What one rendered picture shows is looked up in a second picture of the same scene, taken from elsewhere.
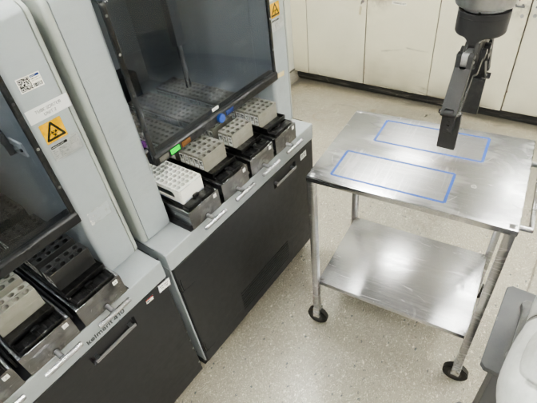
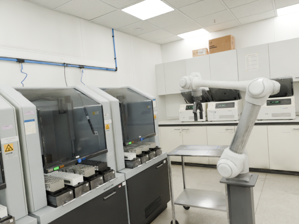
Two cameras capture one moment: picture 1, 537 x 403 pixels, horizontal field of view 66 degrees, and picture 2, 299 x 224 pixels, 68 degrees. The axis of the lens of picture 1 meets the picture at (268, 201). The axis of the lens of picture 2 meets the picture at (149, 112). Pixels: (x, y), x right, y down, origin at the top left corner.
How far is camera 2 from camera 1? 132 cm
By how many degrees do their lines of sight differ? 38
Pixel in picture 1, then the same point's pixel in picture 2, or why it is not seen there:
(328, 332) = not seen: outside the picture
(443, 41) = (210, 143)
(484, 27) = (196, 98)
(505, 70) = not seen: hidden behind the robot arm
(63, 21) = (114, 105)
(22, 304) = (91, 170)
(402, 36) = (195, 142)
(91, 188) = (110, 145)
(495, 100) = not seen: hidden behind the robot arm
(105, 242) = (110, 163)
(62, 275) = (100, 166)
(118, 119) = (119, 130)
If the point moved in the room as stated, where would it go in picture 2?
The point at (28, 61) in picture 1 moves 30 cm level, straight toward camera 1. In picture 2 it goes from (107, 110) to (122, 110)
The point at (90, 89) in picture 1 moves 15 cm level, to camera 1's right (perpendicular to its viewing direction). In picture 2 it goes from (115, 120) to (130, 118)
